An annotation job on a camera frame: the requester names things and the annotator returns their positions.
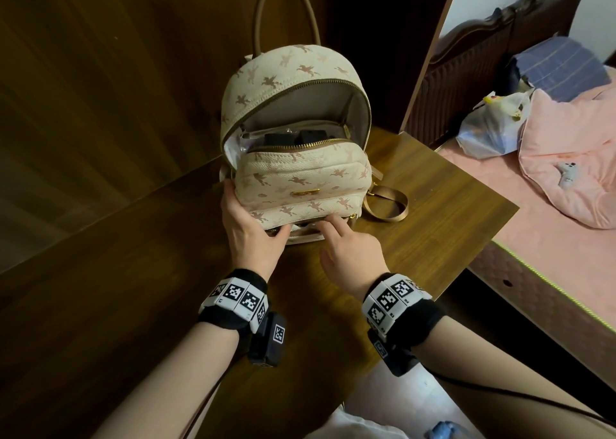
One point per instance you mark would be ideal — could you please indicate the dark wooden bed rail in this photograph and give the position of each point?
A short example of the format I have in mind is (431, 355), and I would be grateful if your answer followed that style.
(539, 308)

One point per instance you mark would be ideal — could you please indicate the person's right forearm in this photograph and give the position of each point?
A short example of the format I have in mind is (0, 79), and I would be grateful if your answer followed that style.
(500, 385)

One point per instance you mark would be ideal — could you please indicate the translucent plastic shopping bag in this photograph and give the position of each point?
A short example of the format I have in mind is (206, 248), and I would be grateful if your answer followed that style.
(491, 130)

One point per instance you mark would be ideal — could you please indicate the cream patterned backpack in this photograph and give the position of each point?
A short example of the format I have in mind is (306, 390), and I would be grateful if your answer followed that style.
(298, 179)

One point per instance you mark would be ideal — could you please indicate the dark wooden side cabinet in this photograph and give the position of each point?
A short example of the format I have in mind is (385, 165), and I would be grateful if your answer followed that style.
(611, 61)

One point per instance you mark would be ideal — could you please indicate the right black marker wristband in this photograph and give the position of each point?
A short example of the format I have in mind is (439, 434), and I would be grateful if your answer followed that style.
(399, 308)

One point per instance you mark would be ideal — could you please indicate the blue checkered pillow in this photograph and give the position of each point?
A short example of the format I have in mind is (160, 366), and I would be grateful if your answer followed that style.
(563, 68)

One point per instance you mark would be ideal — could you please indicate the person's grey clothing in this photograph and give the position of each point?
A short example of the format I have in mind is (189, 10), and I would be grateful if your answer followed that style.
(351, 426)

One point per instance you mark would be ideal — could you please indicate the person's left forearm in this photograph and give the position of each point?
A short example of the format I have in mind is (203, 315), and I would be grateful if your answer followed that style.
(163, 385)

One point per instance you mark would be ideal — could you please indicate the black marker wristband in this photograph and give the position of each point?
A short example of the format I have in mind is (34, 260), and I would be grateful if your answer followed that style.
(233, 299)
(399, 308)

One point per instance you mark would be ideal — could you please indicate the person's right hand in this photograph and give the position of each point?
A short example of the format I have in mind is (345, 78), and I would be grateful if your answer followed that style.
(353, 260)

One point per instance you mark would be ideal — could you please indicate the pink bed sheet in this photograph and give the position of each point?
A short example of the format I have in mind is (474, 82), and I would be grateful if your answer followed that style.
(539, 251)

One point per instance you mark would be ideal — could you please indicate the left black marker wristband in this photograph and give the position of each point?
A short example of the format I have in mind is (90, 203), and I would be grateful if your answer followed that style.
(233, 299)

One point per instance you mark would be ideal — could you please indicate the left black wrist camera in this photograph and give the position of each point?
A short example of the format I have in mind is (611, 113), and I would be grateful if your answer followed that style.
(267, 342)

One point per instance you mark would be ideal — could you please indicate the person's left hand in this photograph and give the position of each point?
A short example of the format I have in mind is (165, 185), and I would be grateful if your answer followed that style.
(250, 246)

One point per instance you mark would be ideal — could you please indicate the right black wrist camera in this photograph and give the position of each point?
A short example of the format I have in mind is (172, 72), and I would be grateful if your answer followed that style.
(394, 357)

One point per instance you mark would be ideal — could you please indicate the pink quilt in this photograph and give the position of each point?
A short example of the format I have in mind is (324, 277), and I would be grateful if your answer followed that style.
(577, 164)

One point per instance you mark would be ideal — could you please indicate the dark wooden shelf cabinet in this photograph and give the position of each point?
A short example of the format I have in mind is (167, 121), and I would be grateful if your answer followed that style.
(385, 44)

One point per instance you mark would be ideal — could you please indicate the dark carved bed headboard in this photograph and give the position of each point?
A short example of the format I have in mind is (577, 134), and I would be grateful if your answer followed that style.
(462, 68)

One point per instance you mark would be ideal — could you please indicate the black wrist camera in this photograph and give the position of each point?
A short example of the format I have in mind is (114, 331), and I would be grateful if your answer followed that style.
(267, 342)
(394, 357)

